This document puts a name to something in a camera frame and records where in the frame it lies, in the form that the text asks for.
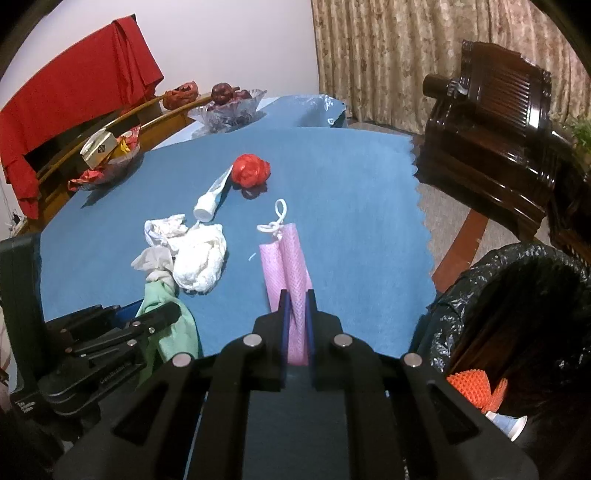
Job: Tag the gold patterned box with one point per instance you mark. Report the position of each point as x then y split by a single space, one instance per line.
99 150

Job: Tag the black television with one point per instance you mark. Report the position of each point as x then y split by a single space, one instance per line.
55 150

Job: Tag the red cloth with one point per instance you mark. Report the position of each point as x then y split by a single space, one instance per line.
78 78

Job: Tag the glass fruit bowl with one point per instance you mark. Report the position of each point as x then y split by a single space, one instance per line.
231 117

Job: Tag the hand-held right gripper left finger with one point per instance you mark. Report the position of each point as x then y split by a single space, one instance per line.
277 346

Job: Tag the black bag-lined waste bin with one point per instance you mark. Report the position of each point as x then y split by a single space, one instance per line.
531 300

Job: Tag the pink net sponge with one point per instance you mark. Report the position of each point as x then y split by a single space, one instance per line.
288 263

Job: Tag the red plastic bag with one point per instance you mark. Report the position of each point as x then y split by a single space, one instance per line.
249 170

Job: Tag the green rubber glove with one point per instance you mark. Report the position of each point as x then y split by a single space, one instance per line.
178 332

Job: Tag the beige patterned curtain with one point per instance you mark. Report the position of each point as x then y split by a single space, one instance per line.
392 50

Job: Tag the light blue tablecloth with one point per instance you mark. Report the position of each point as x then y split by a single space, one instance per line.
295 115

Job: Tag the glass snack dish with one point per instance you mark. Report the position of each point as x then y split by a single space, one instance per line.
120 164

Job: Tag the wooden cabinet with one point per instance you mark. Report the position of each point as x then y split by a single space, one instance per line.
161 123

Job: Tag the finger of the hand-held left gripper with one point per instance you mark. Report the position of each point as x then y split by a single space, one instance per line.
124 314
161 316

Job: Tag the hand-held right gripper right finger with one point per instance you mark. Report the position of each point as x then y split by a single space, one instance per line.
323 346

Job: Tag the dark red apple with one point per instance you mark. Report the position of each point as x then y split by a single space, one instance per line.
221 91

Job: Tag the white slim squeeze tube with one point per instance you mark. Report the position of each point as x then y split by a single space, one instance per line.
207 205

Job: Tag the green potted plant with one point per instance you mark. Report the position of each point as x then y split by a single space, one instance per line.
582 134

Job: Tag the yellow candy packet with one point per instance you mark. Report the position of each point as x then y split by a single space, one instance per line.
124 147

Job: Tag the red foil candy packet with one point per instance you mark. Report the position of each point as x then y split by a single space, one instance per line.
85 181

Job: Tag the dark wooden armchair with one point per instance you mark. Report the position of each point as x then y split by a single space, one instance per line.
489 129

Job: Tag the white tissue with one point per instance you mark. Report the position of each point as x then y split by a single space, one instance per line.
150 259
201 263
166 228

